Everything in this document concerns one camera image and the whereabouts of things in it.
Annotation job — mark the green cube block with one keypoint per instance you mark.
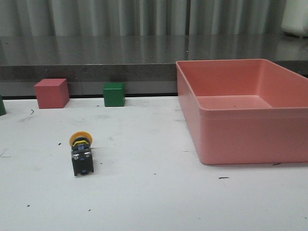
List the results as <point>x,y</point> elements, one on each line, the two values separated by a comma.
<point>114,94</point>

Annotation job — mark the yellow push button switch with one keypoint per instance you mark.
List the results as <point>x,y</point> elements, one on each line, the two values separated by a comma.
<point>81,153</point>

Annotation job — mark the dark green block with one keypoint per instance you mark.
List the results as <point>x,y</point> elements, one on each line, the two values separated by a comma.
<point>2,106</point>

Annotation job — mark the grey pleated curtain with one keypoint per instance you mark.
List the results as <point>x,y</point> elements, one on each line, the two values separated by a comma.
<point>139,17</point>

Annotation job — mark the grey stone counter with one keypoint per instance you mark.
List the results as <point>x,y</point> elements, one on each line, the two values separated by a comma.
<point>145,64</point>

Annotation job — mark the pink plastic bin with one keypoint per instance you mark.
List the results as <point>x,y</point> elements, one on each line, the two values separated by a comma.
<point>244,111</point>

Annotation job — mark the pink cube block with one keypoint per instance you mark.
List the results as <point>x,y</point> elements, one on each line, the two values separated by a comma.
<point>52,93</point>

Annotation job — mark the white blender appliance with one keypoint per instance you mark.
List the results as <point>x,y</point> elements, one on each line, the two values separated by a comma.
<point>295,18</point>

